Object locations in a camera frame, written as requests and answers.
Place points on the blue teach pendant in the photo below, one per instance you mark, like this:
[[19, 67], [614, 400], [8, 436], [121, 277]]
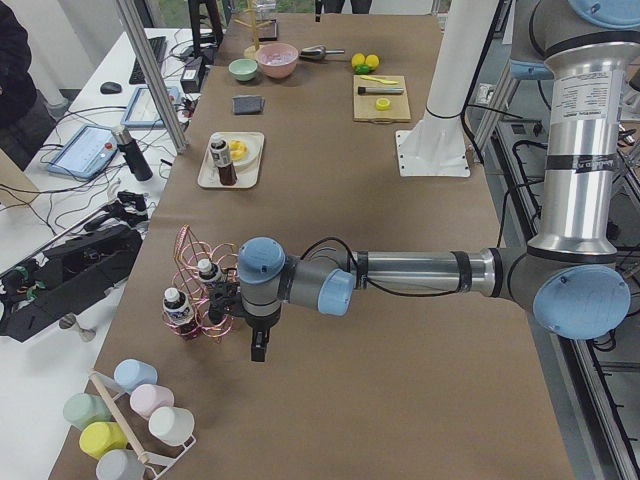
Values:
[[86, 154], [141, 112]]

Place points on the blue teach pendant rear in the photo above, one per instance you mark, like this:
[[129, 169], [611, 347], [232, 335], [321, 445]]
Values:
[[141, 112]]

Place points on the wooden cutting board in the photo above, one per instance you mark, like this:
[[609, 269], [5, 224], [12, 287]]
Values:
[[364, 109]]

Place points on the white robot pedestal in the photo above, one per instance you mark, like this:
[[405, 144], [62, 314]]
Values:
[[436, 144]]

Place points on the person in black jacket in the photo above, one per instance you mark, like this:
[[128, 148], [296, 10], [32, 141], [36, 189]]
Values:
[[25, 120]]

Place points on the yellow cup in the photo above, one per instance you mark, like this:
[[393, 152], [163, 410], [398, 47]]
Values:
[[98, 438]]

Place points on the green lime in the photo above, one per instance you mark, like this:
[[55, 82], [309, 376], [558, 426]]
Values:
[[362, 69]]

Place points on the bottle in rack rear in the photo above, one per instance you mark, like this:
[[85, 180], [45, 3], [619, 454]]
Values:
[[208, 272]]

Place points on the dark wooden box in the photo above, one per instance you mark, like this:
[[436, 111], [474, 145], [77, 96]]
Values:
[[268, 30]]

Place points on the dark red drink bottle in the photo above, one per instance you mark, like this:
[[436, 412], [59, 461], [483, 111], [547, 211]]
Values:
[[221, 157]]

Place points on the green cup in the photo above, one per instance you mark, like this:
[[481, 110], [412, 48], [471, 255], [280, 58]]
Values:
[[83, 409]]

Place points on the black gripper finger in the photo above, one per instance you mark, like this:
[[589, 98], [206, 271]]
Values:
[[318, 10]]

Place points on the wooden mug tree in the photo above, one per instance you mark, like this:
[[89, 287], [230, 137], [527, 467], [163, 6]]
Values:
[[256, 12]]

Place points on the black power adapter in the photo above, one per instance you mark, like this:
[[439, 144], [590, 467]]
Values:
[[193, 75]]

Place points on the pink cup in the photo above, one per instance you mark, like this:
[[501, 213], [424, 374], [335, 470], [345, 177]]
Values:
[[147, 398]]

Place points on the white wire cup rack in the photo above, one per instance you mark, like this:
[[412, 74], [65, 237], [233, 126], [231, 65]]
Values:
[[156, 465]]

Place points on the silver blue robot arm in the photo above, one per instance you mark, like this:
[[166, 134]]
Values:
[[565, 277]]

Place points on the grey black tube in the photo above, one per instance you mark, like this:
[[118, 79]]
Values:
[[364, 90]]

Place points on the cream plastic tray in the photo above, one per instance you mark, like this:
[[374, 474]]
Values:
[[208, 177]]

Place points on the grey cup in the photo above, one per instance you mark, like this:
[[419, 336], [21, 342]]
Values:
[[120, 464]]

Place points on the bottle in rack front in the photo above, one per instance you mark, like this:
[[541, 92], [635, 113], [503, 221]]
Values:
[[178, 311]]

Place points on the blue teach pendant front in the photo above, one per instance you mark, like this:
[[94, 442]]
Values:
[[86, 154]]

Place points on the metal scoop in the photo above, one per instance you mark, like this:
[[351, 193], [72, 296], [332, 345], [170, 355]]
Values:
[[318, 53]]

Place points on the aluminium frame post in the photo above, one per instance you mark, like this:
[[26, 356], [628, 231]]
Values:
[[135, 31]]

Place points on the yellow twisted donut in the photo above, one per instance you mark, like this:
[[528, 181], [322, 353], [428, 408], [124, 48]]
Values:
[[239, 151]]

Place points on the blue cup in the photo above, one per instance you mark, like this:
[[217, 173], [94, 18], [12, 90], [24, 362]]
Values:
[[132, 373]]

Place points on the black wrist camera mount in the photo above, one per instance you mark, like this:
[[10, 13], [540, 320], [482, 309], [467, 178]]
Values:
[[225, 300]]

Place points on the yellow lemon half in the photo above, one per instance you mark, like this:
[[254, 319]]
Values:
[[383, 104]]

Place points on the white round plate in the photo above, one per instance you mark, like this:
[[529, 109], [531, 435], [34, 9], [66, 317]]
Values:
[[253, 141]]

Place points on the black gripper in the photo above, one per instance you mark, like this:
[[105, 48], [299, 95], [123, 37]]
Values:
[[258, 328]]

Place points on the black equipment case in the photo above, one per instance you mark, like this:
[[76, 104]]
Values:
[[74, 277]]

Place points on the black computer mouse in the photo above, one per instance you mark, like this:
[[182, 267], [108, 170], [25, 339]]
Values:
[[110, 88]]

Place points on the black thermos bottle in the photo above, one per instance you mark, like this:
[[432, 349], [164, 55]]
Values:
[[132, 154]]

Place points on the grey folded cloth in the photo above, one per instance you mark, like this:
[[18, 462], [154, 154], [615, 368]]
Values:
[[247, 104]]

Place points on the yellow plastic knife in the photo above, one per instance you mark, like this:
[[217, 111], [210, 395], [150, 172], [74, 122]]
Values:
[[380, 80]]

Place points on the white cup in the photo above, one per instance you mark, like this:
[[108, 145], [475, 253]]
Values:
[[172, 425]]

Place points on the bottle in rack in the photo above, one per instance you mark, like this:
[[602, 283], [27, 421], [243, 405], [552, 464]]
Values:
[[208, 272], [178, 311]]

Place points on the green bowl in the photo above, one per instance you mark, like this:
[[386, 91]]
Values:
[[243, 69]]

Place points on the copper wire bottle rack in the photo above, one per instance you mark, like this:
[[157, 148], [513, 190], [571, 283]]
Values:
[[188, 250]]

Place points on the pink bowl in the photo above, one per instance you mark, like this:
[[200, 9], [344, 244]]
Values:
[[277, 60]]

